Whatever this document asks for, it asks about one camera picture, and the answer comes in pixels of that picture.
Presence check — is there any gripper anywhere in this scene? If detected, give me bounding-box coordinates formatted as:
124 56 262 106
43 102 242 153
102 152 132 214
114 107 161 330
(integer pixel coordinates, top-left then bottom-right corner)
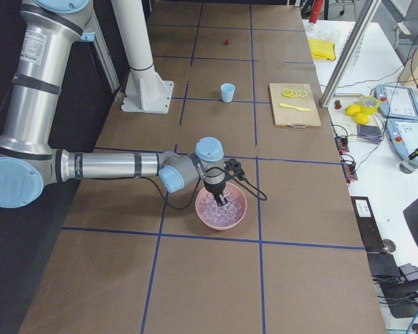
203 167 228 207

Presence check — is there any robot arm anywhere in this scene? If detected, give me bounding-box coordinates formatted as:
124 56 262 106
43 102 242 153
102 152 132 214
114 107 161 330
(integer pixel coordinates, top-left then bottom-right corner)
0 1 228 208

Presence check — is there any clear ice cubes pile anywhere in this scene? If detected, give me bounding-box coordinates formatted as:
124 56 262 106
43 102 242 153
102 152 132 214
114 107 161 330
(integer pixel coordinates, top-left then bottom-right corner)
198 191 244 228

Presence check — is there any light blue paper cup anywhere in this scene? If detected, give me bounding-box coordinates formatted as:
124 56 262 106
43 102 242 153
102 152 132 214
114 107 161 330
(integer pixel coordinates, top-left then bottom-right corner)
220 83 235 103

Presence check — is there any pink bowl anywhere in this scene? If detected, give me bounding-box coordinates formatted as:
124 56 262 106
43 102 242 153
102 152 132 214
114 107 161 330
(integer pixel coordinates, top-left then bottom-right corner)
194 182 247 230

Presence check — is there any bamboo cutting board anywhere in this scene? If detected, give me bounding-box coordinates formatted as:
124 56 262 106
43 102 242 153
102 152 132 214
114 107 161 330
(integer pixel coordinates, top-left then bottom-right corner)
269 83 321 129

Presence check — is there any yellow plastic knife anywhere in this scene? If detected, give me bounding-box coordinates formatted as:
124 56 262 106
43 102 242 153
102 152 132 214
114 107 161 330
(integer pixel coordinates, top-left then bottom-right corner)
278 103 311 112

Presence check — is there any lemon slice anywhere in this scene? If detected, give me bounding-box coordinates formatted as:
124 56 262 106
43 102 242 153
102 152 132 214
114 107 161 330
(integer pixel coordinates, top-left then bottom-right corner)
281 89 293 97

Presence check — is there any whole lemon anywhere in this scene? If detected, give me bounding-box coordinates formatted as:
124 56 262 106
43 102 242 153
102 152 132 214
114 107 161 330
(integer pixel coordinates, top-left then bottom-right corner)
346 104 362 116
353 113 369 125

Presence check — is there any purple grey cloth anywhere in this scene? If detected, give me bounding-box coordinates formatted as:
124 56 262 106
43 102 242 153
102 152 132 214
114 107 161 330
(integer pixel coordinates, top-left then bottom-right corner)
357 124 383 144

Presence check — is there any yellow tape roll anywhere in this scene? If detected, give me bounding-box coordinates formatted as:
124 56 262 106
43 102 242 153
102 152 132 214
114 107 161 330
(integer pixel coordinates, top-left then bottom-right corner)
359 96 380 116

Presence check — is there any yellow cloth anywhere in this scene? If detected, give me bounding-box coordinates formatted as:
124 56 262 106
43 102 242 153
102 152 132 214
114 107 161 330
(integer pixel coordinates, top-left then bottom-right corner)
308 38 336 61

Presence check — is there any teach pendant near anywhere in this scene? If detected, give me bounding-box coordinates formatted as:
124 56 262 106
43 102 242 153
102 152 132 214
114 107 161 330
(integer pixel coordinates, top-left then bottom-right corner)
386 118 418 160

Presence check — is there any teach pendant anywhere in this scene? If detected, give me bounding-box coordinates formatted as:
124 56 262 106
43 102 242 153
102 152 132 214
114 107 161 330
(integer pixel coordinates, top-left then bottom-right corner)
386 118 418 160
375 84 418 120

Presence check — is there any teach pendant far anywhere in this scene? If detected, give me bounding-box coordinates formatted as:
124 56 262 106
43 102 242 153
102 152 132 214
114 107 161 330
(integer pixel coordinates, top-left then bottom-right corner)
375 84 418 120

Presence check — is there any red fire extinguisher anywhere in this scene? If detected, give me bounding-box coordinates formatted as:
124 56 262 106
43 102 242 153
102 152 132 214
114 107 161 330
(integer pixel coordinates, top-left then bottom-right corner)
309 0 324 24

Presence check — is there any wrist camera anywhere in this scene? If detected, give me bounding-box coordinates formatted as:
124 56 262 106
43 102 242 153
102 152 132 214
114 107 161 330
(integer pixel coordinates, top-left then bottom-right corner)
224 159 247 181

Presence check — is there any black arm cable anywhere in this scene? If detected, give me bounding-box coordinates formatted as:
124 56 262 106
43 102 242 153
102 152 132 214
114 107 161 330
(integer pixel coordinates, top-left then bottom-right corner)
139 166 268 211

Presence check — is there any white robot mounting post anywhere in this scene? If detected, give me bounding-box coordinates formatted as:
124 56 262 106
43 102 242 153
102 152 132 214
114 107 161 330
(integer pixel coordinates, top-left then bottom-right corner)
111 0 174 114

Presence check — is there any aluminium frame post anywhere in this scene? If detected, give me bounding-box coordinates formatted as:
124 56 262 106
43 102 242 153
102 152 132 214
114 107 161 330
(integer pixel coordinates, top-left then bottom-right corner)
319 0 382 107

